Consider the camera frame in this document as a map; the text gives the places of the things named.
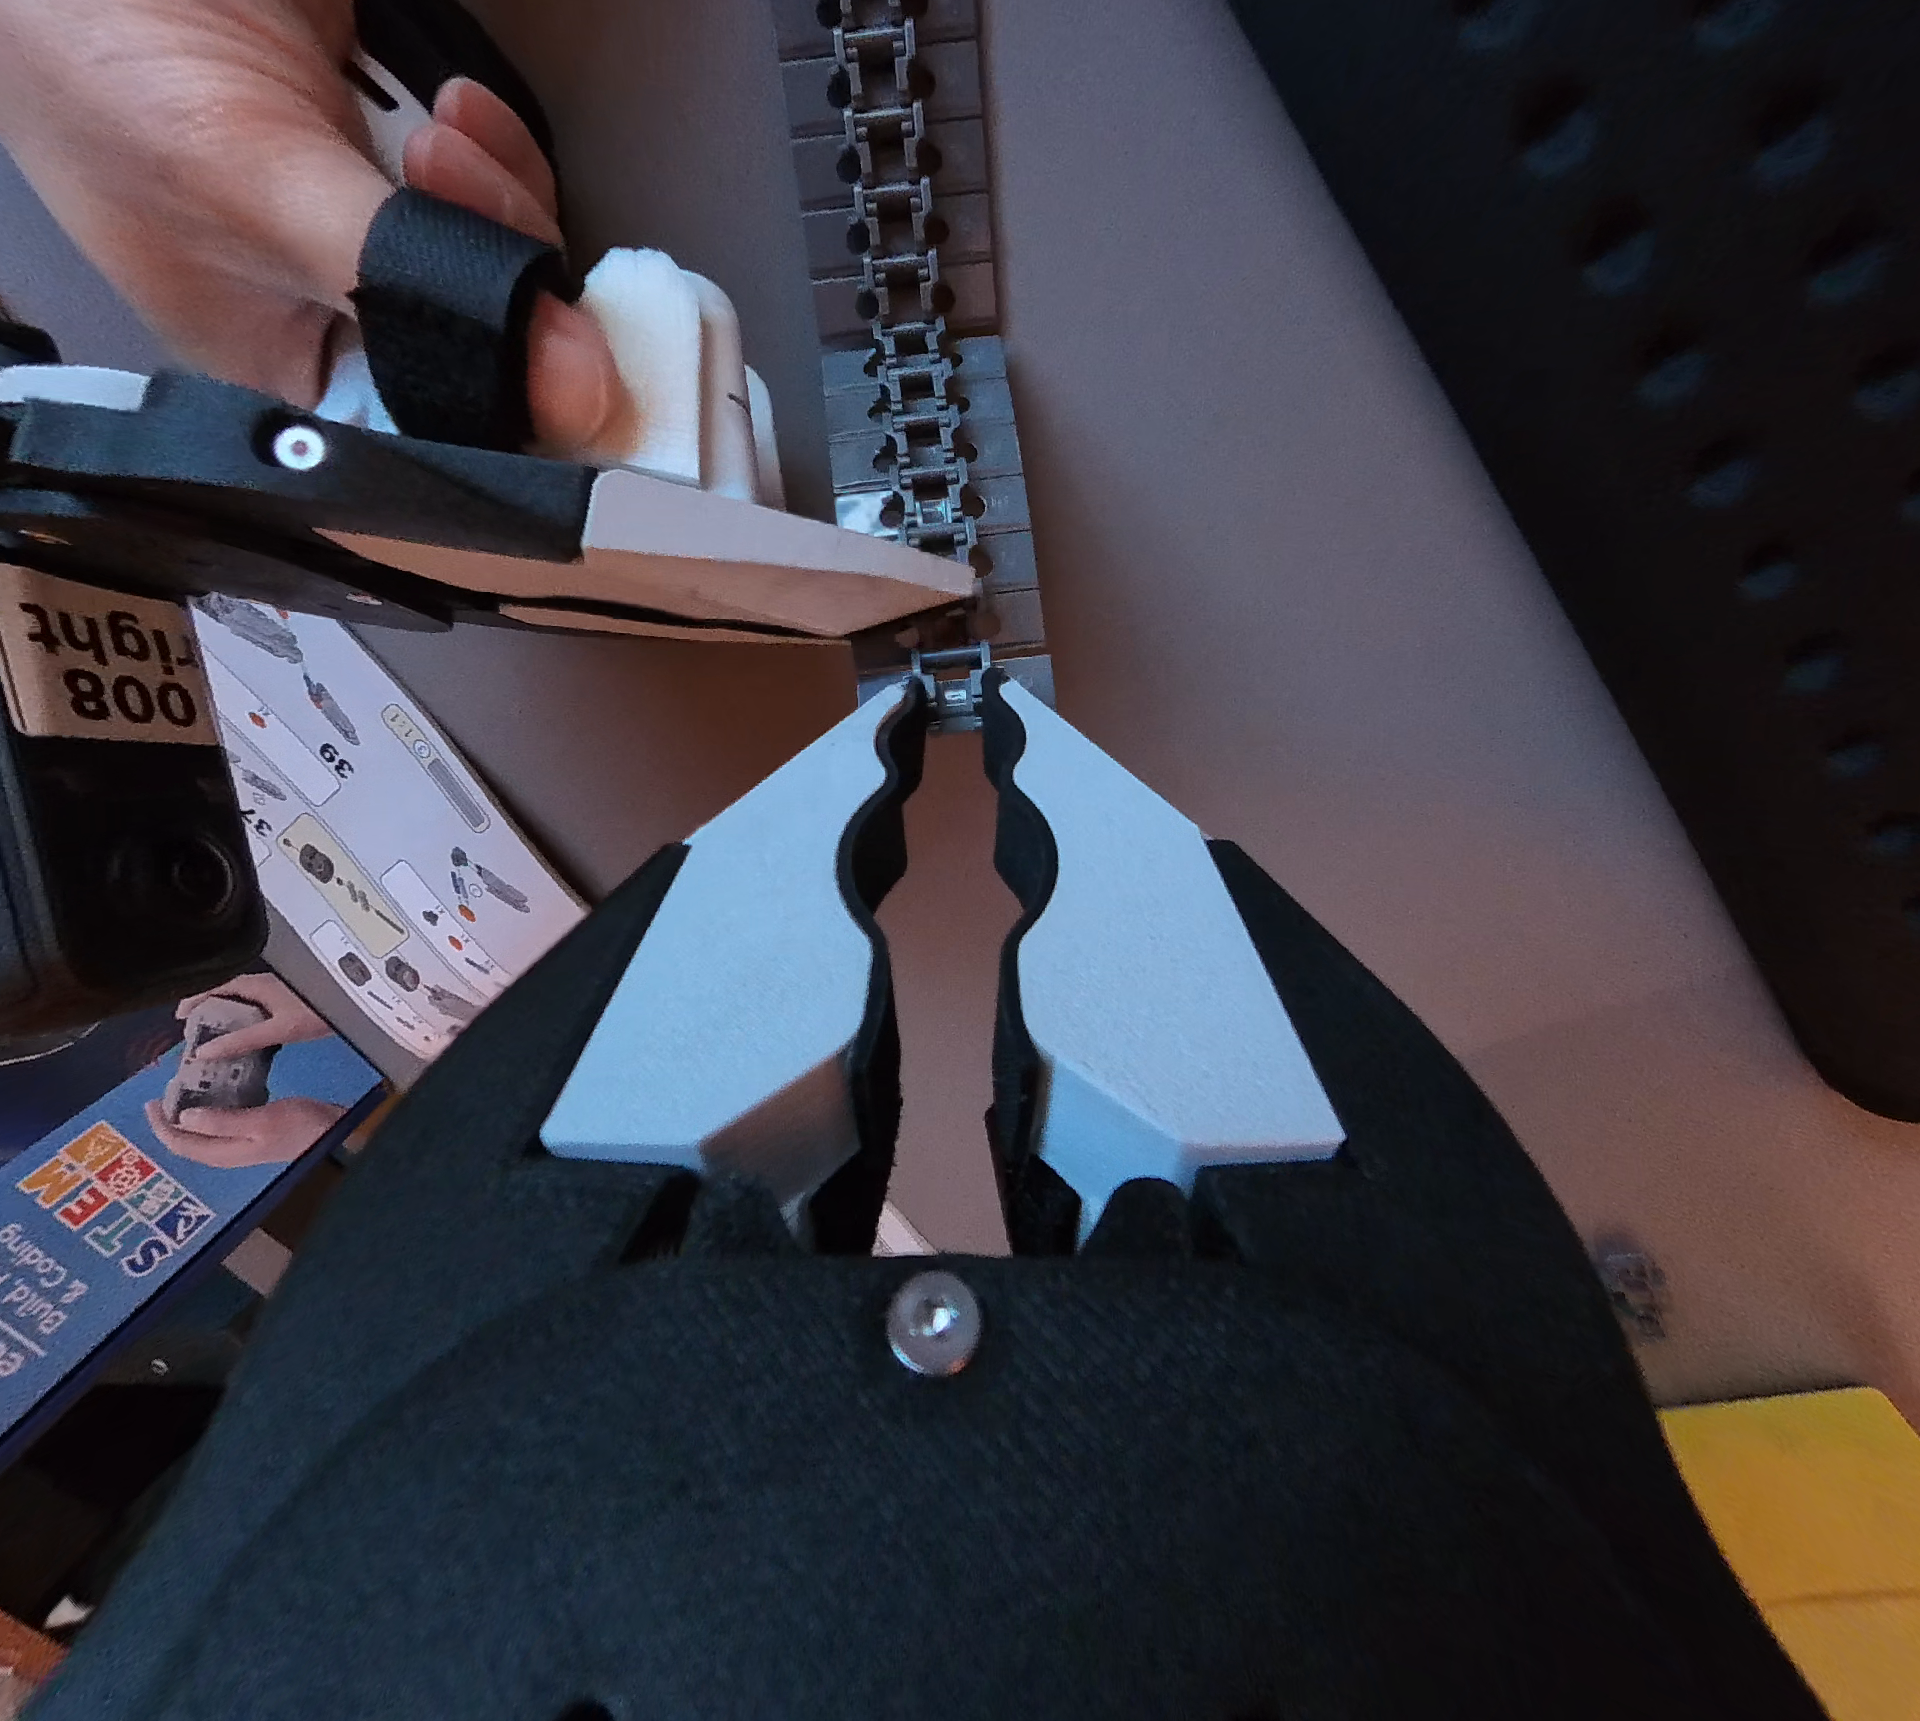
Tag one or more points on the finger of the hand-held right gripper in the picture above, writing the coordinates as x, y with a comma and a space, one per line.
780, 567

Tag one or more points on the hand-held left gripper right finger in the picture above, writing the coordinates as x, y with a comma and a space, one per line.
1185, 1000

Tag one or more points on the white instruction booklet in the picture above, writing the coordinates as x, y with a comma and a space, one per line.
391, 836

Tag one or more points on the yellow plastic bin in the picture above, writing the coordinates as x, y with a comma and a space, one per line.
1815, 1554

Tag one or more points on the blue robot kit box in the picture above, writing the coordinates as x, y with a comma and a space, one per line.
135, 1196

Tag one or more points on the person's right hand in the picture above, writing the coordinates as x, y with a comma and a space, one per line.
151, 101

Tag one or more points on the black perforated chair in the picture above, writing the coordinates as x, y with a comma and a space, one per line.
1651, 176

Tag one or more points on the grey desk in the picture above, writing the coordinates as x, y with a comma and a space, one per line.
1351, 626

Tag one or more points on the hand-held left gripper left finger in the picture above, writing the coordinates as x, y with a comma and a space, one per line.
721, 1000

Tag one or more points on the scattered loose track links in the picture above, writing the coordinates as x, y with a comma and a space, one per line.
1635, 1285

